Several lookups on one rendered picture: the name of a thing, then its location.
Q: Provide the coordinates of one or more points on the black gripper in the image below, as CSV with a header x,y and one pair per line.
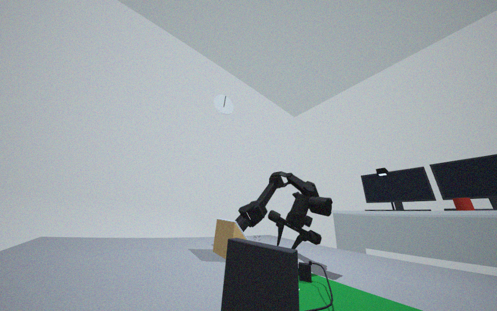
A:
x,y
304,235

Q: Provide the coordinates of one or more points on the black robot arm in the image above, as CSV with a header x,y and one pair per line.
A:
x,y
308,199

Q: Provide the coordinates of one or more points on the green circuit board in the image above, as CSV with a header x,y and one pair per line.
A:
x,y
345,298

